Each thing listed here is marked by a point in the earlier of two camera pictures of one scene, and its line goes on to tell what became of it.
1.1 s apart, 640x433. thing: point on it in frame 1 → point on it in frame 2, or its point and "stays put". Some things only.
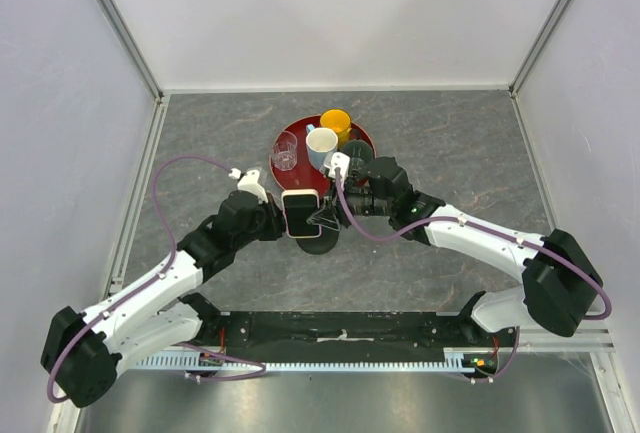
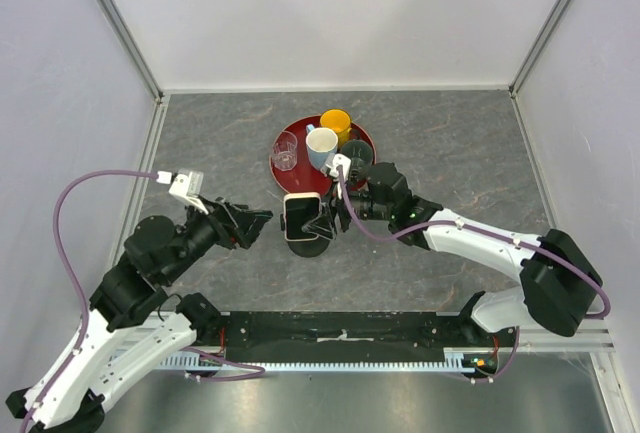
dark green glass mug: x=360 y=154 stays put
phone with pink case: x=298 y=205 stays put
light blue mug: x=321 y=144 stays put
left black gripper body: x=271 y=229 → x=225 y=231
